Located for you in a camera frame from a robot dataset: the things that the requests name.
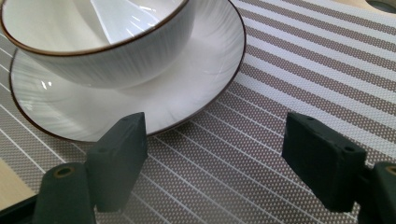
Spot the white bowl dark rim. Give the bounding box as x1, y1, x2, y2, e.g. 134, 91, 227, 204
0, 0, 195, 90

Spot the white ribbed plate dark rim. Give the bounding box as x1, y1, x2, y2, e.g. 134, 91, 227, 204
8, 0, 247, 144

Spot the white ceramic spoon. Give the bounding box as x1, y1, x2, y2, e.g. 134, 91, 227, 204
90, 0, 176, 45

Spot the round dark table grommet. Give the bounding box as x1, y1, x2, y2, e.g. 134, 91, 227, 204
365, 0, 396, 15

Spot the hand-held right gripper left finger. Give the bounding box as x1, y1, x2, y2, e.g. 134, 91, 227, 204
86, 111, 149, 213

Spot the striped brown white placemat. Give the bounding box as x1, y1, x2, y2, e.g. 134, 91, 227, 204
0, 0, 396, 224

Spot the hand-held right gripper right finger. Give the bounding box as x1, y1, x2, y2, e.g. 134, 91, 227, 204
281, 111, 368, 213

